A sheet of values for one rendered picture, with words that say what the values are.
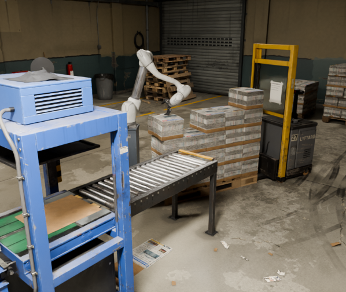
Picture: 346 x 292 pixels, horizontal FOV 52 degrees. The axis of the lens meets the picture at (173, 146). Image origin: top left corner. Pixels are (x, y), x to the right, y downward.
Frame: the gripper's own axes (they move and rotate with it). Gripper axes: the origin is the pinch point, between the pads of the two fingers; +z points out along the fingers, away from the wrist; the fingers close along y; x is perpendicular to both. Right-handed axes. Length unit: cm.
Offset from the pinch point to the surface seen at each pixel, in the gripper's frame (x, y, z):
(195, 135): 30.9, 38.0, -3.5
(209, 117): 50, 20, -13
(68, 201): -140, 86, -85
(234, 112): 87, 18, -14
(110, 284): -126, 150, -104
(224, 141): 75, 50, 3
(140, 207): -91, 103, -100
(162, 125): -13.9, 22.4, -13.7
